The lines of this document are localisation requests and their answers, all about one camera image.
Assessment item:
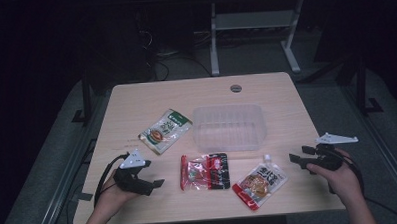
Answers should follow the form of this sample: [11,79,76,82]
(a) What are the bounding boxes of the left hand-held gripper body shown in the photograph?
[112,148,155,198]

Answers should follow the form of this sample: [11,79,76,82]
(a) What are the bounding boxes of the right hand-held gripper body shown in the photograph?
[306,130,361,172]

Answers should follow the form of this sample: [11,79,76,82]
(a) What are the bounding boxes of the red white spouted pouch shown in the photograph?
[230,153,290,213]

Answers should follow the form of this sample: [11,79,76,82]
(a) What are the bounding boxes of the red black snack packet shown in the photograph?
[178,152,231,193]

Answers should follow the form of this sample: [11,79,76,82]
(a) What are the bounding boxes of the clear plastic container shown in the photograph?
[191,103,269,155]

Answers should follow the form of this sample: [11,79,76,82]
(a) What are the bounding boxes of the person's left hand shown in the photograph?
[93,169,140,218]

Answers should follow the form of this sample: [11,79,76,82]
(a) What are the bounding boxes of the person's right hand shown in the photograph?
[305,147,365,208]

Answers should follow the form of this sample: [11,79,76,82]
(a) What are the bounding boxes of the green white snack packet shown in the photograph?
[136,107,195,157]

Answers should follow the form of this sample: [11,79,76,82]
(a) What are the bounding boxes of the grey tape strip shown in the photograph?
[76,192,95,202]

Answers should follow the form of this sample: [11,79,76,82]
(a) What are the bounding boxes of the black metal stand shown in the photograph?
[69,68,95,128]
[350,54,385,117]

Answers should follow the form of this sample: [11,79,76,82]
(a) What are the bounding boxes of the left hand-held gripper black cable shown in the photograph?
[91,152,132,209]

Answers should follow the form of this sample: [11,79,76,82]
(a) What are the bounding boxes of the hand-held gripper black cable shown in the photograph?
[91,152,132,209]
[327,148,397,224]

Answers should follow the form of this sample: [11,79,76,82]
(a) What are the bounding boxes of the right hand-held gripper black cable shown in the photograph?
[327,148,397,224]

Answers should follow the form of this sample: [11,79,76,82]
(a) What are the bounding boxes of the black floor cable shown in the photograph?
[151,50,213,82]

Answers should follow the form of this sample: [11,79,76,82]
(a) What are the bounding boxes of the white metal desk frame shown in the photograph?
[208,0,308,78]

